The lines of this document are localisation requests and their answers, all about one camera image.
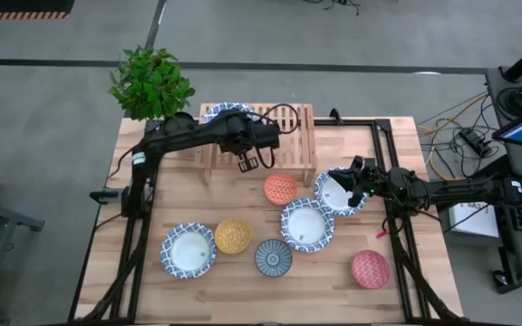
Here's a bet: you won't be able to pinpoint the black plant pot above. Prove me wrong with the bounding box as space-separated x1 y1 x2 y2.
164 111 197 132

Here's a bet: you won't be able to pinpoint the wooden slatted shelf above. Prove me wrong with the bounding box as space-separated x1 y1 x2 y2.
197 102 319 187

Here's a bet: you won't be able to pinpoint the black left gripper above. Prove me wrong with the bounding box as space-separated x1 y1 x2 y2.
226 113 282 155

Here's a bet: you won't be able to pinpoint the black mat with striped edge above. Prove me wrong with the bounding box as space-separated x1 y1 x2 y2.
0 0 76 21

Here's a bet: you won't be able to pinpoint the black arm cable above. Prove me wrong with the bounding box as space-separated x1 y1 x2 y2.
255 102 301 170
380 198 430 237

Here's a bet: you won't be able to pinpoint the green leafy plant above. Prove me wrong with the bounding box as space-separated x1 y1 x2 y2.
108 44 197 122

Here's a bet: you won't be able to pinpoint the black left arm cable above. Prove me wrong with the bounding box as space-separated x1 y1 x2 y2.
255 102 301 170

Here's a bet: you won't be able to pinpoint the orange patterned ceramic bowl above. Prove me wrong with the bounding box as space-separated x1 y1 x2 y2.
263 172 299 206

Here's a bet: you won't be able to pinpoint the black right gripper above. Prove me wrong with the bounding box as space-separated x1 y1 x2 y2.
328 166 392 208

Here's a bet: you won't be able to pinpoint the black power adapter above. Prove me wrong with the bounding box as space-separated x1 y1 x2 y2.
459 128 493 158

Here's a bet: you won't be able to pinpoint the yellow patterned ceramic bowl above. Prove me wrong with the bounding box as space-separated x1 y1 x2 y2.
214 217 253 255

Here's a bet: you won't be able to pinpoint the yellow floor cable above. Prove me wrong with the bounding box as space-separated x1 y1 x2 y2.
417 92 488 182

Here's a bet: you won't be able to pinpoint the red zigzag ceramic bowl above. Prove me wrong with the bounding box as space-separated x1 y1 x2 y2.
350 249 392 290

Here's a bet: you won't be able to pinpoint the grey blue striped ceramic bowl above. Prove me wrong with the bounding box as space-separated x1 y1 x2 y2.
254 238 294 278

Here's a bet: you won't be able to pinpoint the coiled black cable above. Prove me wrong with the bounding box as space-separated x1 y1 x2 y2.
496 85 522 120

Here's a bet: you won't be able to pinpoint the white paper sheet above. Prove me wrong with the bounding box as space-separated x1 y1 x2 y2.
449 201 500 239

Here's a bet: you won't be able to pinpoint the blue white paper bowl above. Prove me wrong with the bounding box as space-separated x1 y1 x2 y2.
314 167 370 217
280 197 335 254
202 101 256 126
159 221 218 280

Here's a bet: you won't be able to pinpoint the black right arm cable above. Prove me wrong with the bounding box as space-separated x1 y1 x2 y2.
380 198 430 237

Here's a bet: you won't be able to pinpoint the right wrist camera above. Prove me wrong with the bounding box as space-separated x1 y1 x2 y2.
350 155 378 172

